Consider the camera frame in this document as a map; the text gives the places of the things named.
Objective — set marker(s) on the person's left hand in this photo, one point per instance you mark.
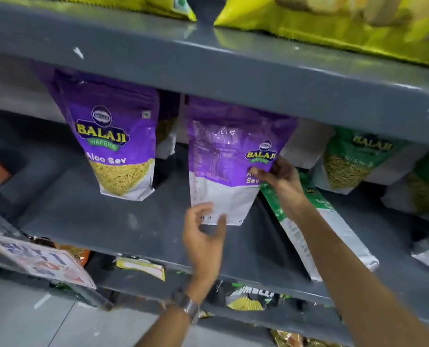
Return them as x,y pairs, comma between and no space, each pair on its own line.
203,249

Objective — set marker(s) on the person's right thumb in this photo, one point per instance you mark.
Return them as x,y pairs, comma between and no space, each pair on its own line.
262,174

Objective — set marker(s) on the yellow snack packet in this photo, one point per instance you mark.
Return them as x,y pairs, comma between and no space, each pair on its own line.
337,28
142,3

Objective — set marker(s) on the grey metal shelf rack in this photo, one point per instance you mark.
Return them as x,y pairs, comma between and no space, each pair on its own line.
236,68

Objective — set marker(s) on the purple snack packet showing back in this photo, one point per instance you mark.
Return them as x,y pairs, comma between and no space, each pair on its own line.
223,155

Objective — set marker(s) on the person's right hand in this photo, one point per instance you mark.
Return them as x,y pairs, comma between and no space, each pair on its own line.
286,187

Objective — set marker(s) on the person's left forearm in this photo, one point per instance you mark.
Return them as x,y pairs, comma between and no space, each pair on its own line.
171,325

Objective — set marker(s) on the purple snack packet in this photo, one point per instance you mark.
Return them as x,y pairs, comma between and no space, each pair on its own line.
116,137

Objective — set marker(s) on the white red price sign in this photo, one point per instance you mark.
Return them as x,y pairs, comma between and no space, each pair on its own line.
41,260

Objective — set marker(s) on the person's left thumb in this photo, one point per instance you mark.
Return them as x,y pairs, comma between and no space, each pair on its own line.
221,229

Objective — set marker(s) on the yellow shelf label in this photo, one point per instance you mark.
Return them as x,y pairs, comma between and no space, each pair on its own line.
140,266

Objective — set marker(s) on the golden snack packet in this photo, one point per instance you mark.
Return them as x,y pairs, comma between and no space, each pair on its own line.
286,338

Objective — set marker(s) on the green white snack packet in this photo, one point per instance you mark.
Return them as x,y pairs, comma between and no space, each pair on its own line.
351,158
330,234
425,187

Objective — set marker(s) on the black yellow chips packet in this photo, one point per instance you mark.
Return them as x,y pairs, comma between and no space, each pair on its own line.
248,299

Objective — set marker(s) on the orange chips packet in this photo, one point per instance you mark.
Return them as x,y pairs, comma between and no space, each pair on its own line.
77,253

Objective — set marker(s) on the person's right forearm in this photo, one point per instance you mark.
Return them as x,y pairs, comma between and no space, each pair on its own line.
359,285

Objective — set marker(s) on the silver wristwatch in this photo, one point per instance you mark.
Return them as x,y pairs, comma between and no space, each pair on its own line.
188,305

